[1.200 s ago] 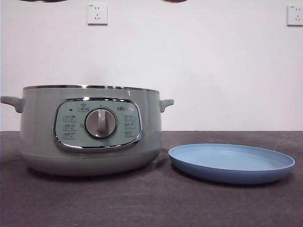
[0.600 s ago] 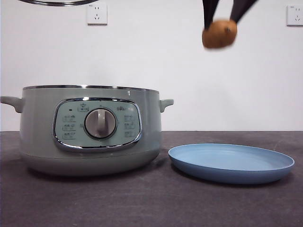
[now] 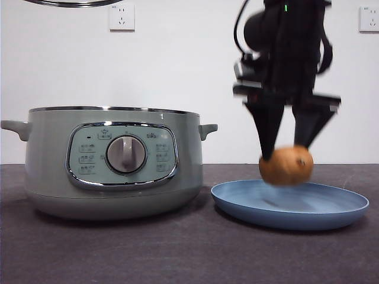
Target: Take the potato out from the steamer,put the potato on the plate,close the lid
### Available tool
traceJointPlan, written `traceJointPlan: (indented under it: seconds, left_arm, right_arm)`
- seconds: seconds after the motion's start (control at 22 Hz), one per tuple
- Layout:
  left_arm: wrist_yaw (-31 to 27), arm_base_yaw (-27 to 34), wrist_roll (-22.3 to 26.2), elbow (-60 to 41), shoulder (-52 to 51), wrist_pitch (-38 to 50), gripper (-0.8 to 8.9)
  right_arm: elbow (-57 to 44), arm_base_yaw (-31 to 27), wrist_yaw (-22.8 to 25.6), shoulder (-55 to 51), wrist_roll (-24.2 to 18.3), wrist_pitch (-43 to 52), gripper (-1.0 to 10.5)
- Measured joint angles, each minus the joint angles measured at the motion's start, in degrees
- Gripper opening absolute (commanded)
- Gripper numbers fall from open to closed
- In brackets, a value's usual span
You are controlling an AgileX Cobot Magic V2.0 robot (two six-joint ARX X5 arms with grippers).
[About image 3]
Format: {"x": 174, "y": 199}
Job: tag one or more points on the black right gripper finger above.
{"x": 268, "y": 130}
{"x": 309, "y": 127}

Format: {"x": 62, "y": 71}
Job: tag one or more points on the brown potato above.
{"x": 285, "y": 165}

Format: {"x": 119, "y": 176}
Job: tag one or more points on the glass lid with green knob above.
{"x": 74, "y": 3}

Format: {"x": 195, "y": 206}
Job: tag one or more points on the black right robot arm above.
{"x": 290, "y": 44}

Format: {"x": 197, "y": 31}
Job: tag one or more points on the blue round plate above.
{"x": 325, "y": 207}

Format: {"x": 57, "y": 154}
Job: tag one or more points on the pale green electric steamer pot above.
{"x": 47, "y": 165}

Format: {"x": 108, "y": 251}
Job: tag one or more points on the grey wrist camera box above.
{"x": 247, "y": 74}

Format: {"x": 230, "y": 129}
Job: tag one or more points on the white wall socket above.
{"x": 122, "y": 18}
{"x": 370, "y": 19}

